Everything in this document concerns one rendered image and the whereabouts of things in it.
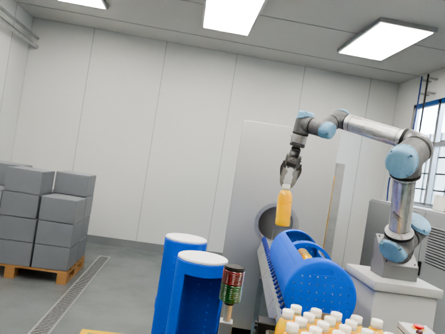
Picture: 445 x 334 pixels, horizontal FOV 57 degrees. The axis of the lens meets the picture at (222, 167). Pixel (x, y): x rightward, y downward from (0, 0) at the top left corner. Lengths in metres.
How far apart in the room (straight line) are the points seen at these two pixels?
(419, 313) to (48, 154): 5.90
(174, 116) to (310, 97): 2.27
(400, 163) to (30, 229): 4.06
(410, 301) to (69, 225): 3.65
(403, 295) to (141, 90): 5.46
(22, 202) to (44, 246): 0.53
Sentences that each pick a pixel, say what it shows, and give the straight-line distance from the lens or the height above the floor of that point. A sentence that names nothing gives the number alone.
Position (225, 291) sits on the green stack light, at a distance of 1.21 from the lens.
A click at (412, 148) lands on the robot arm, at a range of 1.66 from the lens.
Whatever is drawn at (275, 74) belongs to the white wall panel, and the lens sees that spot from 6.92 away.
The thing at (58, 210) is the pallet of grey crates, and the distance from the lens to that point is 4.80.
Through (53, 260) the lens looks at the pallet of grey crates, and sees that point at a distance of 4.91.
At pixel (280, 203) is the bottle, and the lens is 1.92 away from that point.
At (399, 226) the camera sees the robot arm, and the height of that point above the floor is 1.41.
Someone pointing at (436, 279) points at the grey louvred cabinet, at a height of 0.92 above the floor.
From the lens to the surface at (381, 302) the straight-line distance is 2.01.
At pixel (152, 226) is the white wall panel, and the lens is 6.71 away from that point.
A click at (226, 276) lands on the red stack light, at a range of 1.20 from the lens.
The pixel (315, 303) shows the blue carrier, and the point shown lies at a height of 1.06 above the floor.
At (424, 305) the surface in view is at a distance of 2.11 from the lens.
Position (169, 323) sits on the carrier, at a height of 0.68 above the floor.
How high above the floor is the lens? 1.54
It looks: level
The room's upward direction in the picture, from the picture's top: 9 degrees clockwise
